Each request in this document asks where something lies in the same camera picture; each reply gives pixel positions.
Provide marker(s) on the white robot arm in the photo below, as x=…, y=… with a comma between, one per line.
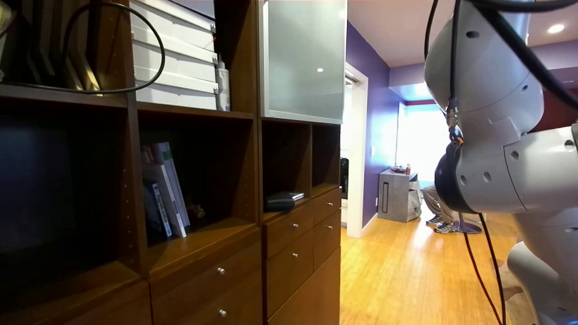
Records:
x=499, y=160

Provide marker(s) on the right frosted glass cabinet door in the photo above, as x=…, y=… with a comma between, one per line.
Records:
x=304, y=46

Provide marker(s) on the brown wooden cabinet unit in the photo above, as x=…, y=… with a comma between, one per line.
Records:
x=82, y=232

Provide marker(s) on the small black box on shelf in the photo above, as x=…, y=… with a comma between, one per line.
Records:
x=284, y=202

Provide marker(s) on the small figurine on shelf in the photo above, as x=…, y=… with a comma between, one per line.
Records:
x=196, y=213

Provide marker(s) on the grey trash bin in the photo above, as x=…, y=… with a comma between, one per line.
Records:
x=398, y=198

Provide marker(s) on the upright books on shelf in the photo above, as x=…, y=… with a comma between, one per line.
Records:
x=160, y=169

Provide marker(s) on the white stacked boxes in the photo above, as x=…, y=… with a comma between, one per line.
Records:
x=174, y=57

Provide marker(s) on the seated person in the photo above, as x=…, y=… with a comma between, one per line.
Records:
x=443, y=222

